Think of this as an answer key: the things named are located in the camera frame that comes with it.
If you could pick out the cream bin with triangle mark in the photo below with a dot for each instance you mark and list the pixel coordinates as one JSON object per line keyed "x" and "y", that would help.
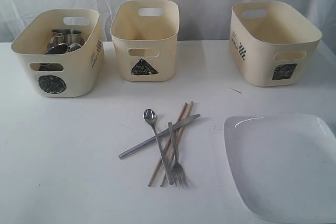
{"x": 144, "y": 34}

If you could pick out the stainless steel bowl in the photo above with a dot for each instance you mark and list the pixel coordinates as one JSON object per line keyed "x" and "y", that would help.
{"x": 55, "y": 50}

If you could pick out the steel mug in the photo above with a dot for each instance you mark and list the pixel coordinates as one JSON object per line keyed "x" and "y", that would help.
{"x": 75, "y": 46}
{"x": 65, "y": 35}

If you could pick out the long steel spoon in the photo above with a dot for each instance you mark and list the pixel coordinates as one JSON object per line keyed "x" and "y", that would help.
{"x": 151, "y": 119}

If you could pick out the white square plate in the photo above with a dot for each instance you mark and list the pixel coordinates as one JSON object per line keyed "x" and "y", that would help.
{"x": 283, "y": 166}

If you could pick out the steel mug front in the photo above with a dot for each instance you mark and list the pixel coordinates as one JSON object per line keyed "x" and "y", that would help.
{"x": 75, "y": 46}

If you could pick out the cream bin with square mark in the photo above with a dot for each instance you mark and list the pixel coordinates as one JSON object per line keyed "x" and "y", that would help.
{"x": 271, "y": 42}

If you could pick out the steel fork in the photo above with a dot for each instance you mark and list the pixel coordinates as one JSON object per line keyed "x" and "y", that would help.
{"x": 178, "y": 173}

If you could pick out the cream bin with circle mark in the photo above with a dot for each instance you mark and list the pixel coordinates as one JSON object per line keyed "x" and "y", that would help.
{"x": 81, "y": 67}

